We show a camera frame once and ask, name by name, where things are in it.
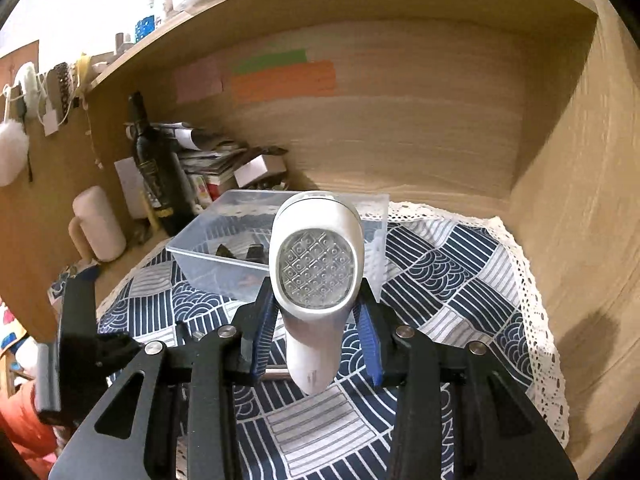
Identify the small white cardboard box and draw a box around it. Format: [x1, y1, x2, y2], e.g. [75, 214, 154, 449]
[233, 154, 286, 189]

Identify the stack of books and magazines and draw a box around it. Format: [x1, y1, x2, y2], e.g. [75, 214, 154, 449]
[149, 121, 289, 211]

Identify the dark glass bottle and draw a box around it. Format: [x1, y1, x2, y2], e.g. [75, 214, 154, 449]
[124, 91, 195, 237]

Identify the wooden shelf unit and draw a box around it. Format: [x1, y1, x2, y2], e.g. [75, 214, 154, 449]
[0, 0, 640, 480]

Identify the clear plastic storage box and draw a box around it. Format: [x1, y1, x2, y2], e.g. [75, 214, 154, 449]
[166, 189, 390, 307]

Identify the white cylindrical bottle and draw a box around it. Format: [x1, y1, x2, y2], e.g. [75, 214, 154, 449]
[72, 185, 127, 263]

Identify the beige small bottle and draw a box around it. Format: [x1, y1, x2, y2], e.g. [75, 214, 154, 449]
[68, 217, 90, 262]

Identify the pink sticky note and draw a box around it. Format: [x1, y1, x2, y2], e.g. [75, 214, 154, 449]
[174, 57, 224, 106]

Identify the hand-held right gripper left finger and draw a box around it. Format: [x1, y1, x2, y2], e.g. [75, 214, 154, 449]
[48, 277, 279, 480]

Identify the green sticky note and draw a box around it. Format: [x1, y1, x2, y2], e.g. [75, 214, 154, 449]
[232, 49, 309, 75]

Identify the white fluffy hair clip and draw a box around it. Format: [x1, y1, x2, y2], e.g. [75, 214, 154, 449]
[14, 61, 47, 120]

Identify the red cloth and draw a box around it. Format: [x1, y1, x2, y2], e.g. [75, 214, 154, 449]
[0, 384, 57, 463]

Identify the white paper card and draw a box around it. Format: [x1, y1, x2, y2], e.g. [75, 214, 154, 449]
[114, 157, 147, 219]

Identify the orange sticky note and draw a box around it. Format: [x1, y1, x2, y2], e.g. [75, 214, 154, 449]
[229, 60, 336, 106]

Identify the blue white patterned tablecloth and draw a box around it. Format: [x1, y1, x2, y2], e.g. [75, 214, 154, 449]
[96, 200, 571, 480]

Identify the yellow hair tie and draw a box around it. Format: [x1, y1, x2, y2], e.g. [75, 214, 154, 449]
[74, 53, 95, 96]

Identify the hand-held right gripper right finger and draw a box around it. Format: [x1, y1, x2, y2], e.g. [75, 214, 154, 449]
[352, 278, 579, 480]

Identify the white fabric shaver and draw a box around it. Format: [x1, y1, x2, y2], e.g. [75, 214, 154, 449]
[268, 190, 365, 395]

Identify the white fluffy pom-pom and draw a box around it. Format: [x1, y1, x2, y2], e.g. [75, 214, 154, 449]
[0, 119, 31, 187]

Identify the colourful printed cloth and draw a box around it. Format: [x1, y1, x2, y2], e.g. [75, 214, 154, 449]
[0, 300, 32, 361]

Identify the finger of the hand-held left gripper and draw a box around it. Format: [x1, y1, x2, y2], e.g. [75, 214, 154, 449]
[95, 331, 143, 386]

